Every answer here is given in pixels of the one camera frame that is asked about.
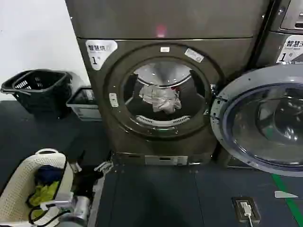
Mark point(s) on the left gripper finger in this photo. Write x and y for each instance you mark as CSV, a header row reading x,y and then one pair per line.
x,y
105,164
77,163

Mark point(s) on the green floor tape strip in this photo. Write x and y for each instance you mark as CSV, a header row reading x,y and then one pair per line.
x,y
284,194

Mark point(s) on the black plastic laundry basket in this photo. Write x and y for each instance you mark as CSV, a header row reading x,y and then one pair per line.
x,y
42,94

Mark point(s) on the white grey cloth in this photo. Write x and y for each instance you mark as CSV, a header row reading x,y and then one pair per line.
x,y
161,98

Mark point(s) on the round glass dryer door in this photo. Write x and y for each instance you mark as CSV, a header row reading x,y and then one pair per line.
x,y
265,123

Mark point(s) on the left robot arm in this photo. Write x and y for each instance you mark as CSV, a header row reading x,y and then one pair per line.
x,y
75,210

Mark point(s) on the black floor socket box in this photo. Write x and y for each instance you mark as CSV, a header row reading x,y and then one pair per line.
x,y
246,206

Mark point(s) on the grey stacked washer unit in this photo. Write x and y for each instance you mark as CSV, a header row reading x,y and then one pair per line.
x,y
291,14

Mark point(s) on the grey stacked dryer unit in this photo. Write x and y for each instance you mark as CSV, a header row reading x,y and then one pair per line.
x,y
142,16

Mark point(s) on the grey dryer with round opening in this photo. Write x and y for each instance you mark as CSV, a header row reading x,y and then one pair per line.
x,y
227,54

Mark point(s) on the red garment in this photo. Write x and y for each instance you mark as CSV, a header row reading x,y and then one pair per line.
x,y
174,88

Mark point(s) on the white woven laundry basket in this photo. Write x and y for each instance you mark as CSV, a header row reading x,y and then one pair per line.
x,y
16,179

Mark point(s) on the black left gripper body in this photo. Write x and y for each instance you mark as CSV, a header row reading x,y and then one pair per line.
x,y
85,182

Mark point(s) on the yellow-green garment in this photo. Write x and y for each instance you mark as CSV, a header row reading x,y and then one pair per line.
x,y
45,192

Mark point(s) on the grey floor tape piece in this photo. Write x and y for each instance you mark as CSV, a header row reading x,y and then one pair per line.
x,y
285,194

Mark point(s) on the grey washer with white label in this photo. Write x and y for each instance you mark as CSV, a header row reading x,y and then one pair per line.
x,y
267,47

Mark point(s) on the grey plastic crate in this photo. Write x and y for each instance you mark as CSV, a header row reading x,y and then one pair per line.
x,y
82,106

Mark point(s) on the dark blue garment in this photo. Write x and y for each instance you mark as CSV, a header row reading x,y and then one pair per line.
x,y
48,173

